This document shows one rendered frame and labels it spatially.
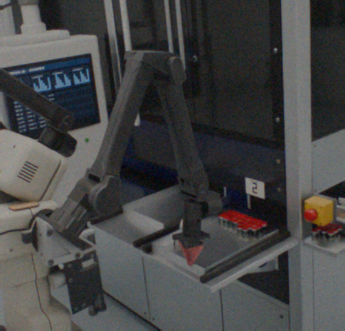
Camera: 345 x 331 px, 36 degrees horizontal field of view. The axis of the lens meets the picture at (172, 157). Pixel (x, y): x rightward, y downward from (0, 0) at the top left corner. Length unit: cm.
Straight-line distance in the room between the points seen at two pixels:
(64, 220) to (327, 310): 116
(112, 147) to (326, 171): 82
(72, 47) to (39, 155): 99
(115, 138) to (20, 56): 97
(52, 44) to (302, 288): 135
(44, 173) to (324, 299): 115
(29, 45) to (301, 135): 114
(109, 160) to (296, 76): 65
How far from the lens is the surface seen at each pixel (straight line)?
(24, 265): 147
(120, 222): 205
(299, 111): 167
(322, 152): 181
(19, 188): 137
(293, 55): 165
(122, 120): 131
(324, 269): 200
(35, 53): 222
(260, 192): 187
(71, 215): 129
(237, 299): 219
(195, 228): 157
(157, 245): 176
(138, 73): 132
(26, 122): 223
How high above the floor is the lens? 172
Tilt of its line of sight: 18 degrees down
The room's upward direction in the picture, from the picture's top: 6 degrees counter-clockwise
